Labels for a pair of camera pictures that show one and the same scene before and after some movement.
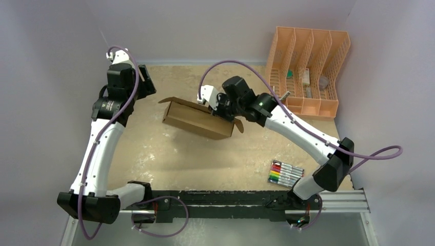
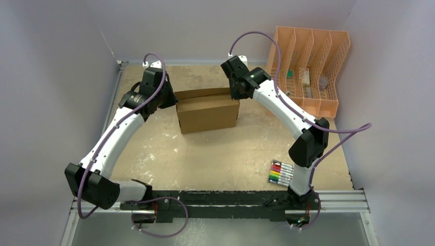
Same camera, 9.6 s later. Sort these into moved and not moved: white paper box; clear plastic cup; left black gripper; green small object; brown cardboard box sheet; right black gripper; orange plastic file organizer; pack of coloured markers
Moved: right black gripper; left black gripper; brown cardboard box sheet
Not moved: clear plastic cup; green small object; pack of coloured markers; orange plastic file organizer; white paper box
